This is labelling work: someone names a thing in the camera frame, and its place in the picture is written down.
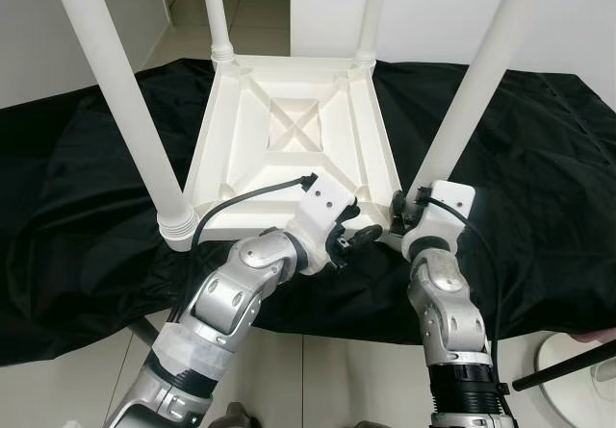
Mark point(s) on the white plastic table top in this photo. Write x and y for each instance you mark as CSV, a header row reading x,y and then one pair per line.
x,y
241,159

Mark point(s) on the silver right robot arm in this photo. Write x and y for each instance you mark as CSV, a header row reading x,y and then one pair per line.
x,y
448,313

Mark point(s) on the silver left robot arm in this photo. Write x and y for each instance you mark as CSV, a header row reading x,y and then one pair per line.
x,y
231,293

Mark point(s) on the black table cloth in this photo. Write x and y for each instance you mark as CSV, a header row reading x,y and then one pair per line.
x,y
539,207

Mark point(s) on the robot right leg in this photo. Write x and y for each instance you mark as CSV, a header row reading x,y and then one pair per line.
x,y
375,424

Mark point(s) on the robot leg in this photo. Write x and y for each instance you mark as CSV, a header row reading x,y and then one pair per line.
x,y
231,416
375,424

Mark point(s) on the robot left leg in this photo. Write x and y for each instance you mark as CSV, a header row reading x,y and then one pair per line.
x,y
231,416

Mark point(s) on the black metal stand leg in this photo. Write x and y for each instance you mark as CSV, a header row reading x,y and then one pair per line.
x,y
144,332
563,365

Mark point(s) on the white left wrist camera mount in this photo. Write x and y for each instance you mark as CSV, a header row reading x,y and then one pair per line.
x,y
322,202

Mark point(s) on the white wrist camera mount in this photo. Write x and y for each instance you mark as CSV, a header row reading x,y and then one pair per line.
x,y
322,202
448,207

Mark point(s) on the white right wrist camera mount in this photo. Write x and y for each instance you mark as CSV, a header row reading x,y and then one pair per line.
x,y
448,207

